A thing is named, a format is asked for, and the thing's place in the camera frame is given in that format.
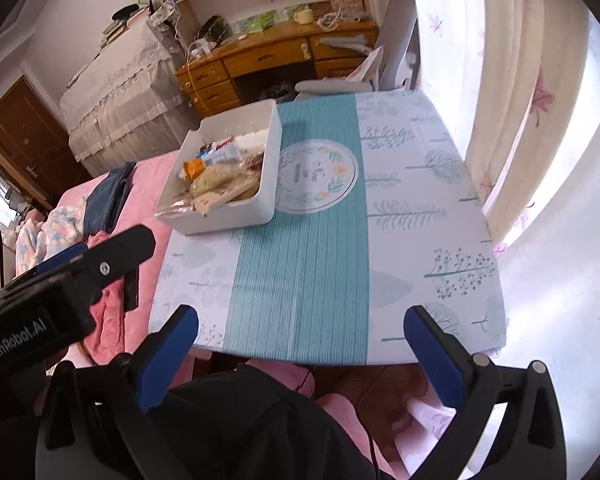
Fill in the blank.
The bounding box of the orange white protein bar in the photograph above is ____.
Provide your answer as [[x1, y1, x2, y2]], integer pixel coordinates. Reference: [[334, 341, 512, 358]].
[[178, 156, 242, 182]]

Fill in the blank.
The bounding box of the white plastic storage bin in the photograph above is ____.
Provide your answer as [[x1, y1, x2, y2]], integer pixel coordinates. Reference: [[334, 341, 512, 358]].
[[155, 100, 282, 235]]

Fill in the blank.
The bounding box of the clear-wrapped rice cracker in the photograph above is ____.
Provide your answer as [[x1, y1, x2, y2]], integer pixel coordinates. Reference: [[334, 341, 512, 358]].
[[189, 164, 247, 197]]

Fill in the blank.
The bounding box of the dark blue folded clothing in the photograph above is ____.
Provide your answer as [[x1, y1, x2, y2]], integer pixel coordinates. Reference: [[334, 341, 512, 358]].
[[84, 162, 136, 236]]

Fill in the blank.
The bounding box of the brown wooden door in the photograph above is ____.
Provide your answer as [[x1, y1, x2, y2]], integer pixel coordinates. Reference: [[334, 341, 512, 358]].
[[0, 77, 90, 210]]

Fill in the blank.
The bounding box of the large bread snack package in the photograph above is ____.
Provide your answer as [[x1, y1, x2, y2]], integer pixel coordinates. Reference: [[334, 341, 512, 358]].
[[194, 180, 260, 216]]

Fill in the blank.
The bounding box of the lace-covered cabinet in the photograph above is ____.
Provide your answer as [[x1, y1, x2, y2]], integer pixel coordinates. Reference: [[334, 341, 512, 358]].
[[59, 18, 200, 177]]

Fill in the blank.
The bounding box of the wooden desk with drawers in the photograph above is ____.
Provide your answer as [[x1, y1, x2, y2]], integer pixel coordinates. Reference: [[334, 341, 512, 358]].
[[175, 21, 378, 118]]

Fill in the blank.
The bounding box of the teal floral tablecloth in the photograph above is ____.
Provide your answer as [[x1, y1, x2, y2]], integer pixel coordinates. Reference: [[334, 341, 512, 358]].
[[148, 90, 506, 365]]

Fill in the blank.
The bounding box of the grey office chair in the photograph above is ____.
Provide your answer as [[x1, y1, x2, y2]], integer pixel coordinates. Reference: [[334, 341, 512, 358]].
[[294, 0, 419, 100]]

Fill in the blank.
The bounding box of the floral curtain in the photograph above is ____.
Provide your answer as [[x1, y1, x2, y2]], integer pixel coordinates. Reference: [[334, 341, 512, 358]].
[[415, 0, 600, 250]]

